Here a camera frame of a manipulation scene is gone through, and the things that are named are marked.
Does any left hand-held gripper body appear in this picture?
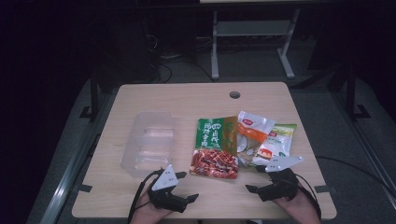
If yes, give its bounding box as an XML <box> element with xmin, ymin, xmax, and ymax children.
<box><xmin>148</xmin><ymin>163</ymin><xmax>190</xmax><ymax>215</ymax></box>

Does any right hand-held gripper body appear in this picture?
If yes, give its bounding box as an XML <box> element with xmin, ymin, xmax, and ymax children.
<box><xmin>257</xmin><ymin>155</ymin><xmax>304</xmax><ymax>203</ymax></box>

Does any clear plastic container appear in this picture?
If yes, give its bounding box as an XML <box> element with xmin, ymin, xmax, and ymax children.
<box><xmin>120</xmin><ymin>111</ymin><xmax>177</xmax><ymax>179</ymax></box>

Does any white orange snack packet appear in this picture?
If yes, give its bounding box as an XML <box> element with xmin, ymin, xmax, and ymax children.
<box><xmin>236</xmin><ymin>110</ymin><xmax>277</xmax><ymax>167</ymax></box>

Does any green red snack packet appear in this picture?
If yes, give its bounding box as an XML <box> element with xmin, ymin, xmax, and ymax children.
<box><xmin>189</xmin><ymin>115</ymin><xmax>240</xmax><ymax>180</ymax></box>

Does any person's right hand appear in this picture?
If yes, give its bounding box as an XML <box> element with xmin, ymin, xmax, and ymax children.
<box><xmin>274</xmin><ymin>183</ymin><xmax>321</xmax><ymax>224</ymax></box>

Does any person's left hand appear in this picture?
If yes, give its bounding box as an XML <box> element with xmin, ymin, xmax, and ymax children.
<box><xmin>130</xmin><ymin>191</ymin><xmax>174</xmax><ymax>224</ymax></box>

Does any white green snack packet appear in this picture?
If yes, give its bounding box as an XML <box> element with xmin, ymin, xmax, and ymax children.
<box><xmin>251</xmin><ymin>123</ymin><xmax>298</xmax><ymax>167</ymax></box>

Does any black metal stand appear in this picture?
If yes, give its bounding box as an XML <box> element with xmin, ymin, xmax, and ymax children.
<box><xmin>346</xmin><ymin>62</ymin><xmax>372</xmax><ymax>123</ymax></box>
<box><xmin>78</xmin><ymin>69</ymin><xmax>101</xmax><ymax>123</ymax></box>

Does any left hand-held gripper cable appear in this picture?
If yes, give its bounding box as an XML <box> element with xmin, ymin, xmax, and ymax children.
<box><xmin>127</xmin><ymin>169</ymin><xmax>164</xmax><ymax>224</ymax></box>

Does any hand-held gripper cable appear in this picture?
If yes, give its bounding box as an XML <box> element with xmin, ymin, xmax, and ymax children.
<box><xmin>127</xmin><ymin>169</ymin><xmax>164</xmax><ymax>224</ymax></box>
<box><xmin>293</xmin><ymin>172</ymin><xmax>322</xmax><ymax>220</ymax></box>

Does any right hand-held gripper cable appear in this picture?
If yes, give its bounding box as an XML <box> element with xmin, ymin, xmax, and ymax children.
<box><xmin>293</xmin><ymin>172</ymin><xmax>322</xmax><ymax>220</ymax></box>

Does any black floor cable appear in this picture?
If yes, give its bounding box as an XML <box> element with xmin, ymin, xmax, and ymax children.
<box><xmin>316</xmin><ymin>155</ymin><xmax>396</xmax><ymax>195</ymax></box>

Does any silver floor rail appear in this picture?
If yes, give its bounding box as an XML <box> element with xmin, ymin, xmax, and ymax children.
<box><xmin>38</xmin><ymin>92</ymin><xmax>120</xmax><ymax>224</ymax></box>

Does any black cable bundle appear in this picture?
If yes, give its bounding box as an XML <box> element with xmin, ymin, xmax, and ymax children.
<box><xmin>153</xmin><ymin>54</ymin><xmax>217</xmax><ymax>84</ymax></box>

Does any white metal desk frame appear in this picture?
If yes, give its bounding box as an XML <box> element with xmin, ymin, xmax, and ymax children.
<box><xmin>209</xmin><ymin>8</ymin><xmax>302</xmax><ymax>80</ymax></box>

